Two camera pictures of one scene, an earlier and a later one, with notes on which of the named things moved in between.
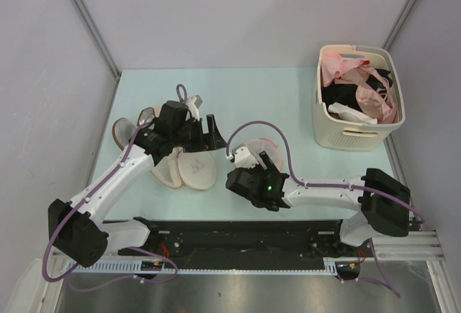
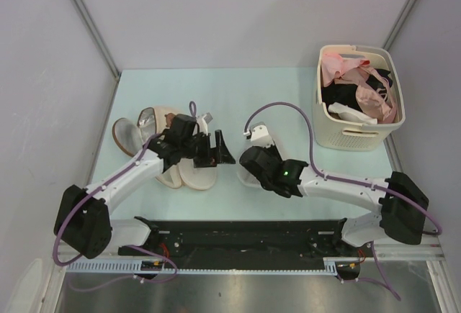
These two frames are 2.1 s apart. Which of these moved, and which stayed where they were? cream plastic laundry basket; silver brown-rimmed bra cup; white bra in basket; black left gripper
Moved: black left gripper
Stayed: silver brown-rimmed bra cup; cream plastic laundry basket; white bra in basket
